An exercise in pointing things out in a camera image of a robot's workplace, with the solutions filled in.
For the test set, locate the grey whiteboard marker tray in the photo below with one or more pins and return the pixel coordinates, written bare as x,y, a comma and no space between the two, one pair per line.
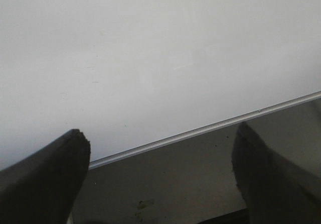
192,180

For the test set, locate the white whiteboard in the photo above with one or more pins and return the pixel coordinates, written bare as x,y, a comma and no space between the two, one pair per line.
137,74

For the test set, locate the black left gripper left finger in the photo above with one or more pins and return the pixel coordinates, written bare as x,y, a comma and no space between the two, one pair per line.
42,188

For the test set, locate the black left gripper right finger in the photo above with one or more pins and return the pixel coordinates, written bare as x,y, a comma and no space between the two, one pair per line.
274,189

